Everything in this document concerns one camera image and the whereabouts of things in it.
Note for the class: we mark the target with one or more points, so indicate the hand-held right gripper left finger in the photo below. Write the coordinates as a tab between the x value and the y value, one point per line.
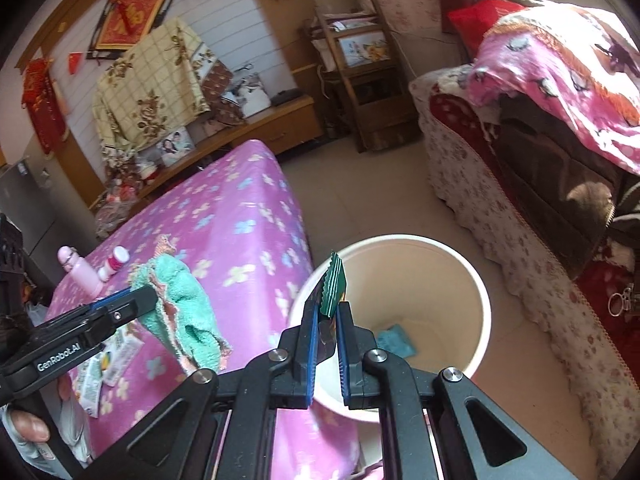
310	345

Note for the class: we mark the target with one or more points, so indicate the bunch of keys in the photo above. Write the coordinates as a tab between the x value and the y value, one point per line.
622	300

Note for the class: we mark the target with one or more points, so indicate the red hanging wall decoration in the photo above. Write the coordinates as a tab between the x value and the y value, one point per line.
45	105

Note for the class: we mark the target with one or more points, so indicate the white plastic bucket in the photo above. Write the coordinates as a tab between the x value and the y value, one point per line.
425	280

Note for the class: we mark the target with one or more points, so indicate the pink quilted clothing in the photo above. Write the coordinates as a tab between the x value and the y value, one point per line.
367	471

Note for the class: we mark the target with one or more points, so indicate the small red flag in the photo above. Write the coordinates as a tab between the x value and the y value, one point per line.
74	62

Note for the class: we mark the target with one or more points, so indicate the wooden low cabinet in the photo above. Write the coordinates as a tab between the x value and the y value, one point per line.
280	125

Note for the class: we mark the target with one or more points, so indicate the brown patterned bag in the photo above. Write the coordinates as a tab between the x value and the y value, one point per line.
220	90

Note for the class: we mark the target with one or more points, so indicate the white green wrapper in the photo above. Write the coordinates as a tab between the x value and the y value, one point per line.
90	390

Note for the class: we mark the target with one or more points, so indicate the person's left hand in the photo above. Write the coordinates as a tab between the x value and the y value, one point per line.
25	425

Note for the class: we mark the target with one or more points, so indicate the pink printed blanket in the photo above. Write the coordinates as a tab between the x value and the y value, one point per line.
565	75

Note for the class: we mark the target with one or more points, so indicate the floral covered sofa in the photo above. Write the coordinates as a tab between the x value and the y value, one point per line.
500	230

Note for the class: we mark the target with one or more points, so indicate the dark brown cushion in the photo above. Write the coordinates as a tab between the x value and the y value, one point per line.
545	175

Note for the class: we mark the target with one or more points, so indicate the pink water bottle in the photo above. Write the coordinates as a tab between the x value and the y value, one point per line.
80	272

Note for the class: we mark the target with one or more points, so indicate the grey refrigerator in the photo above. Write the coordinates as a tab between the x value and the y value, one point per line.
25	205

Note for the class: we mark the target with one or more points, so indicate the photo frame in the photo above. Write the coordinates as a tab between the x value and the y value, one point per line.
175	146

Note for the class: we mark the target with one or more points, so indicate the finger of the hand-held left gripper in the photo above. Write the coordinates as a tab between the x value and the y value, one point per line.
117	300
135	307

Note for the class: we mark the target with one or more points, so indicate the small blue cloth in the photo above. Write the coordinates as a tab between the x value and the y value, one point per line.
397	341

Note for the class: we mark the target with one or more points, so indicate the flower painting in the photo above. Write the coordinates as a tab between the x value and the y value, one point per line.
362	50

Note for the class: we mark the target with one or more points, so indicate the red pillow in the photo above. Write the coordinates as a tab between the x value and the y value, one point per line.
475	22

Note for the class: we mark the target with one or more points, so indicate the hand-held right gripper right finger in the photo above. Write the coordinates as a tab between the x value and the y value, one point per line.
343	350

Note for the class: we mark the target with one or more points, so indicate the red framed wall picture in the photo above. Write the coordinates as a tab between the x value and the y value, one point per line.
130	20

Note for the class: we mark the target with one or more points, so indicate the green towel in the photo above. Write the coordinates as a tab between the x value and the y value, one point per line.
180	300

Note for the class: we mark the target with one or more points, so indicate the yellow floral checked cloth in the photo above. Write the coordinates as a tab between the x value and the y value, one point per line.
145	85

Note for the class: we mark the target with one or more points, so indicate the dark green foil packet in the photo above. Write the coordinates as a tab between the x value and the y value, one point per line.
334	285

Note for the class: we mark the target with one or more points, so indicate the wooden chair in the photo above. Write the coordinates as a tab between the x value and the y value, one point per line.
370	105

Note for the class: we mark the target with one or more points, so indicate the small white pink bottle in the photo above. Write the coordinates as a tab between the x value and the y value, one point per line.
114	262

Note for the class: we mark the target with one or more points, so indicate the pink flowered blanket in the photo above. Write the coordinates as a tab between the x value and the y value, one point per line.
235	210

